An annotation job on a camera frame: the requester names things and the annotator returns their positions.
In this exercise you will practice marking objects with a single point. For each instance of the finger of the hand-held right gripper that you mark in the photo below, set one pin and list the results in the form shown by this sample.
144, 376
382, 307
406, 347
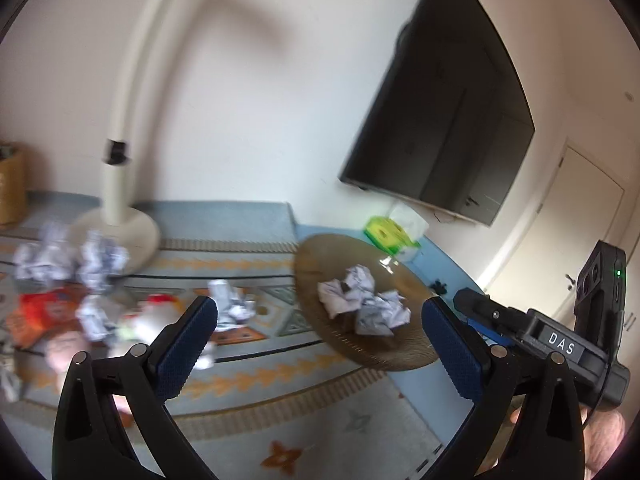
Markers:
487, 312

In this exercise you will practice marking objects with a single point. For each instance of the brown woven basket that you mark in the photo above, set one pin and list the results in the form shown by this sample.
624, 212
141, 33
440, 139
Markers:
320, 260

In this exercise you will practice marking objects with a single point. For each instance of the orange snack packet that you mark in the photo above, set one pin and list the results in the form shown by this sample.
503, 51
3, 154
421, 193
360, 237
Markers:
40, 315

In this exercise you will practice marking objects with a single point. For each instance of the black wall television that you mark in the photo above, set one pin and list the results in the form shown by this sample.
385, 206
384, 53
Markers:
450, 110

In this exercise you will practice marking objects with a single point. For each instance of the white door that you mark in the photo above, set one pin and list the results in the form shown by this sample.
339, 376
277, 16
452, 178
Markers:
575, 210

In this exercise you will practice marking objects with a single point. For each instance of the green tissue packet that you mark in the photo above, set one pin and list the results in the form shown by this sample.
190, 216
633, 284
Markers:
385, 232

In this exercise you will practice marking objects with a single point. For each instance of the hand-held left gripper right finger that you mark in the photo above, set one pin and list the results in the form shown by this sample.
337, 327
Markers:
452, 355

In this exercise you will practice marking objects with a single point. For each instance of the patterned table mat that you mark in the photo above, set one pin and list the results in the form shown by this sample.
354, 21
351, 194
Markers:
280, 390

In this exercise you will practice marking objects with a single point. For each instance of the pale pink soft item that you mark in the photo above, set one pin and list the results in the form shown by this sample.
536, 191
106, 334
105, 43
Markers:
67, 350

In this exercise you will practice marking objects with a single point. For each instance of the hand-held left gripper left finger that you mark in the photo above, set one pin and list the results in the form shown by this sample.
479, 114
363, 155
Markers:
187, 345

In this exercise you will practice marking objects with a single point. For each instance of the white desk lamp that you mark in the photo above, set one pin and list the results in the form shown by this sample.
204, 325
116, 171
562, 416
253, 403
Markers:
120, 110

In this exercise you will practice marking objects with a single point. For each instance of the person's right hand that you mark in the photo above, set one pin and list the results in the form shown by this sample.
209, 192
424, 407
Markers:
607, 435

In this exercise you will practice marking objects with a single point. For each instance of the white paper ball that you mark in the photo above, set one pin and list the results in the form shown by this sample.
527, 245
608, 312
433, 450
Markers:
345, 292
102, 260
232, 305
382, 315
97, 317
45, 255

